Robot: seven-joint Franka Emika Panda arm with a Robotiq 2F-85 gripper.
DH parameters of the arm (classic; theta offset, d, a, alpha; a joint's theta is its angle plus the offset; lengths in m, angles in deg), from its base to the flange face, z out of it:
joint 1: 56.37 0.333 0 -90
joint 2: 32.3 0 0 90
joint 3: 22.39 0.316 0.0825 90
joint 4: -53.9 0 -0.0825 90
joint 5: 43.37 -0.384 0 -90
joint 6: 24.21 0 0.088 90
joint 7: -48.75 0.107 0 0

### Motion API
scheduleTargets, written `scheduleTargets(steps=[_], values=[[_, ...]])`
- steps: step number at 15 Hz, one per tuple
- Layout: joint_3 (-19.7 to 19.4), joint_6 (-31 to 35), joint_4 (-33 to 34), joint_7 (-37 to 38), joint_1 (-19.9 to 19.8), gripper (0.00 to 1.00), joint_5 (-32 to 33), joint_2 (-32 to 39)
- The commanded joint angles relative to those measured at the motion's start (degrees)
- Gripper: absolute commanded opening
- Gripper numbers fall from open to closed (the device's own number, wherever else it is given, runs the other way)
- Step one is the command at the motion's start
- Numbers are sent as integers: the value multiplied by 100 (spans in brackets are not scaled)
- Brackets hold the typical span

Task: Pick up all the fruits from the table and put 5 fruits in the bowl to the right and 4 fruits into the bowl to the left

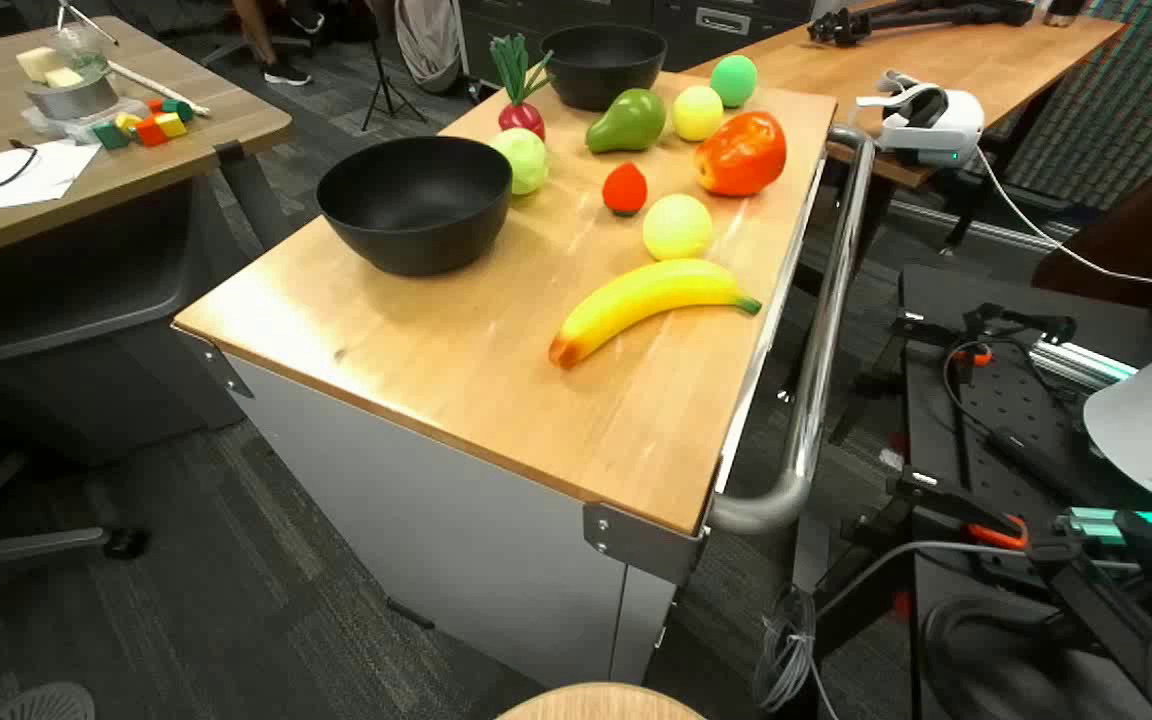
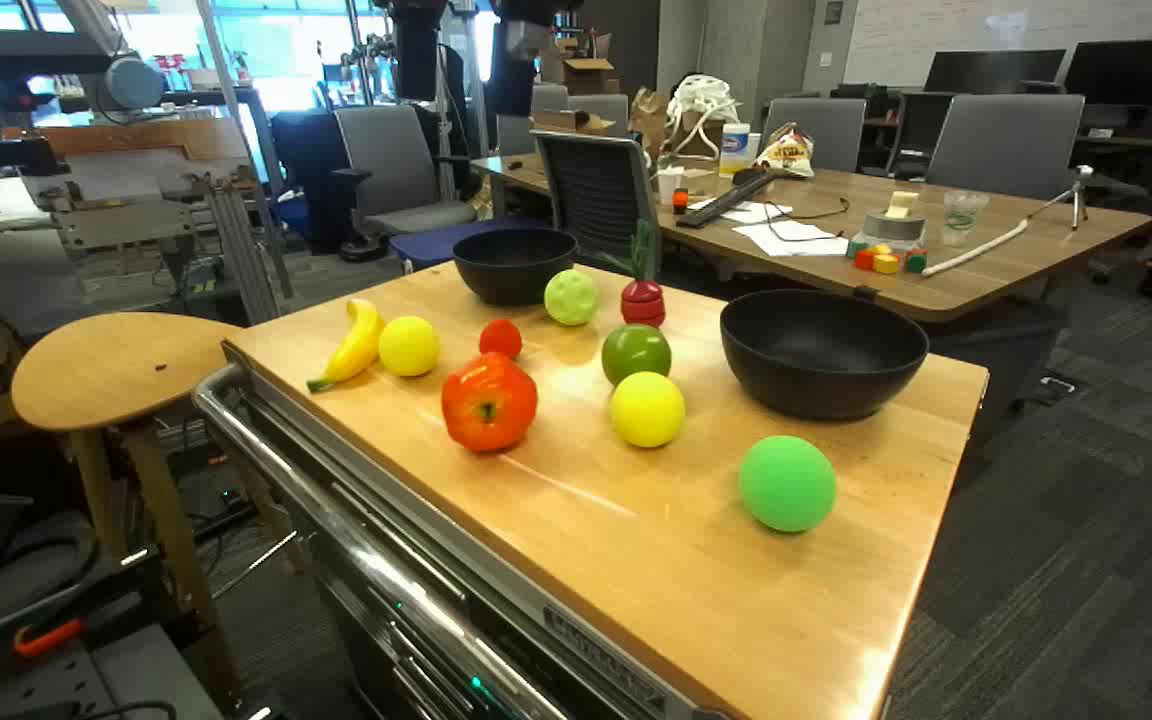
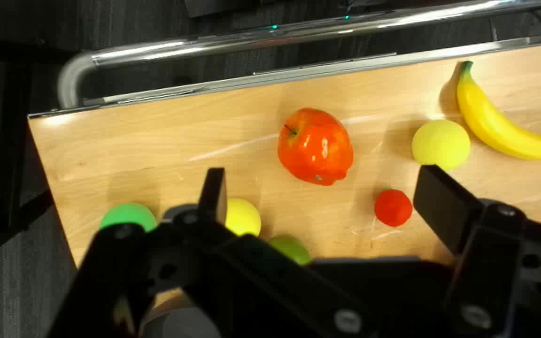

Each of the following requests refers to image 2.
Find yellow ball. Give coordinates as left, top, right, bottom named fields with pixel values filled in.
left=381, top=314, right=439, bottom=379
left=609, top=372, right=688, bottom=446

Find red radish with green leaves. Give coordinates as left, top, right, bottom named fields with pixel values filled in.
left=619, top=221, right=665, bottom=326

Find yellow banana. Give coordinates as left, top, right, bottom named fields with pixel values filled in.
left=309, top=299, right=383, bottom=391

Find green foam ball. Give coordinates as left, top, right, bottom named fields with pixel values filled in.
left=737, top=437, right=835, bottom=533

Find black bowl far left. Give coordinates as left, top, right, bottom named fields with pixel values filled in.
left=452, top=227, right=578, bottom=305

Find black bowl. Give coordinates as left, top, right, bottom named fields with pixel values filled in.
left=452, top=227, right=578, bottom=305
left=720, top=286, right=928, bottom=419

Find black bowl right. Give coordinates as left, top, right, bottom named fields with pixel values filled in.
left=720, top=286, right=928, bottom=419

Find small red strawberry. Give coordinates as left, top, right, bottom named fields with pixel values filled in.
left=482, top=320, right=523, bottom=359

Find dark mesh office chair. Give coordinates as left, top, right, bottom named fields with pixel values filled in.
left=536, top=130, right=659, bottom=278

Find white papers on desk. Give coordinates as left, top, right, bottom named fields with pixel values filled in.
left=726, top=200, right=849, bottom=258

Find grey office chair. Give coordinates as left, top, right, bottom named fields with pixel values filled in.
left=335, top=105, right=473, bottom=239

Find coloured toy blocks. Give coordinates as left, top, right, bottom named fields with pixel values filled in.
left=849, top=245, right=928, bottom=274

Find wooden desk in background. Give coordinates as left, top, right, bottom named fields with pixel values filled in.
left=473, top=149, right=1152, bottom=326

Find round wooden stool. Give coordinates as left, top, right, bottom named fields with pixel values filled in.
left=9, top=307, right=248, bottom=695

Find metal cart handle bar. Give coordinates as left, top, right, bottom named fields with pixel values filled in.
left=195, top=369, right=564, bottom=720

